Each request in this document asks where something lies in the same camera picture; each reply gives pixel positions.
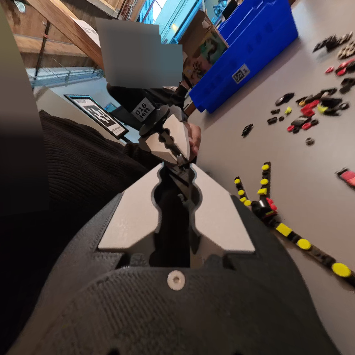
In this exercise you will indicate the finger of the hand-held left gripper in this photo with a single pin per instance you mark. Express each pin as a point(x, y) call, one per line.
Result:
point(159, 148)
point(179, 133)

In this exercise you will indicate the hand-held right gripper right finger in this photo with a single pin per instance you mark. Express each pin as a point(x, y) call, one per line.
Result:
point(222, 222)

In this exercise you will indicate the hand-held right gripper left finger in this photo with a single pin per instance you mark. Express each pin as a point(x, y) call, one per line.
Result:
point(133, 219)

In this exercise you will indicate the small black lego piece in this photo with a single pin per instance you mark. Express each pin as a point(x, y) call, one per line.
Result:
point(180, 181)

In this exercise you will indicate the person's left forearm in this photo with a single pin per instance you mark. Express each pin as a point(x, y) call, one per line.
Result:
point(88, 166)

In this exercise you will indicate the black yellow lego spider model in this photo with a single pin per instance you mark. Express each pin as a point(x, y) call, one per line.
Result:
point(263, 208)

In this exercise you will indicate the black lego clip piece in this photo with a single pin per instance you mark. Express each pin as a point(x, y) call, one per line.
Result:
point(246, 129)

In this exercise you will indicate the grey disc on black lego plate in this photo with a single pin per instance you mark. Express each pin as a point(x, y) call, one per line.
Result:
point(284, 99)

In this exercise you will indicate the small grey round lego piece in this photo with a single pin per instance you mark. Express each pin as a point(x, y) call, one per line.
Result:
point(310, 141)

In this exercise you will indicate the red tile on black lego plate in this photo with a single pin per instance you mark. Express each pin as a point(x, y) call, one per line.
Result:
point(348, 177)

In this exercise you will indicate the pile of loose lego pieces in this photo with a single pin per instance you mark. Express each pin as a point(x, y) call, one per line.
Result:
point(310, 109)

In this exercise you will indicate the black round lego plate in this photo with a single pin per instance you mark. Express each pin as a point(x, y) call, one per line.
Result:
point(348, 51)

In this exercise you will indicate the person's left hand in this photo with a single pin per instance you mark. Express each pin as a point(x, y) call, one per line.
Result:
point(195, 138)

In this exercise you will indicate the black framed marker sign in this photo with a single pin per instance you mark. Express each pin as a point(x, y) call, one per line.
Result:
point(97, 116)

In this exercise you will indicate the white paper sign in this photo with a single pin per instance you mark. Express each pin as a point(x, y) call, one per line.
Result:
point(87, 32)

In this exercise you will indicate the blue plastic bin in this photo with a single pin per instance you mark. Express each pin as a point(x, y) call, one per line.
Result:
point(249, 47)

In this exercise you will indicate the wooden beam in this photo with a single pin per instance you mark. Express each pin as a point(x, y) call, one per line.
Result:
point(63, 25)

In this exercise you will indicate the black stepped lego bracket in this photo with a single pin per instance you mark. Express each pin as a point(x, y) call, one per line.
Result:
point(331, 43)

